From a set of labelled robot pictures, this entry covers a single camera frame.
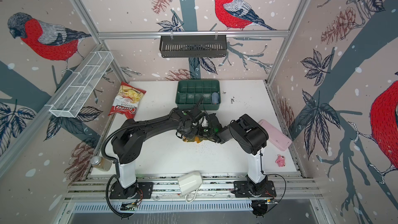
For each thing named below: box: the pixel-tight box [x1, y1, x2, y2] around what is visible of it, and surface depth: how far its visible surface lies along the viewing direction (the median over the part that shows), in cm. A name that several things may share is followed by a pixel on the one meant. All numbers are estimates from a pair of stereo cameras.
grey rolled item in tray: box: [211, 91, 220, 105], surface depth 106 cm
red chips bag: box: [107, 81, 147, 120], surface depth 105 cm
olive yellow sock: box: [182, 135, 208, 144], surface depth 92 cm
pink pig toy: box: [275, 154, 286, 167], surface depth 83 cm
